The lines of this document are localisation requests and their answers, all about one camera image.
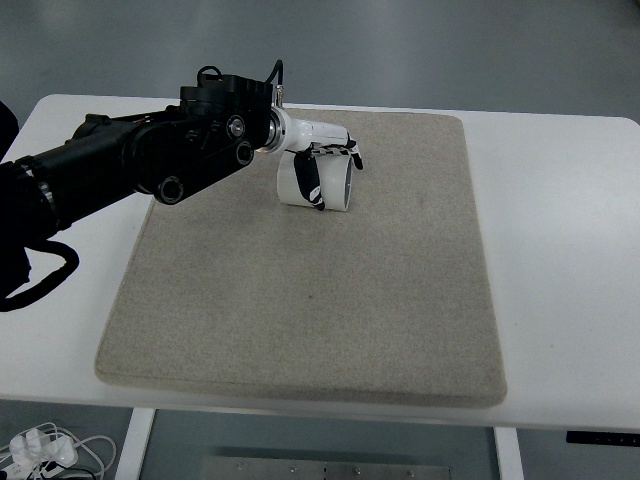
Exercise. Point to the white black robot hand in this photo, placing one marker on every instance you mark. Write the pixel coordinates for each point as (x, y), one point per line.
(310, 134)

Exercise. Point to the white cylindrical cup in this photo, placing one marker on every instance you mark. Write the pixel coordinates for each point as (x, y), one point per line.
(332, 180)

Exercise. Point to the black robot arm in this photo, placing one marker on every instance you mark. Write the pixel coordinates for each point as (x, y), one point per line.
(125, 155)

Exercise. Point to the beige fabric mat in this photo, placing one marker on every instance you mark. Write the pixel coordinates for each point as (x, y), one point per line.
(300, 310)

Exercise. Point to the grey metal plate with screws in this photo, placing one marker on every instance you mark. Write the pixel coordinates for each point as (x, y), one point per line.
(325, 470)

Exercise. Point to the white table leg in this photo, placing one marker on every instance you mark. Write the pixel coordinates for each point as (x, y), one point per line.
(134, 445)
(509, 455)

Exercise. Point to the white power strip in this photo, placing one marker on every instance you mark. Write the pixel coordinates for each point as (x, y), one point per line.
(42, 447)

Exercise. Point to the black table control panel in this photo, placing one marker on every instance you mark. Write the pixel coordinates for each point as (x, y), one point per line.
(602, 437)

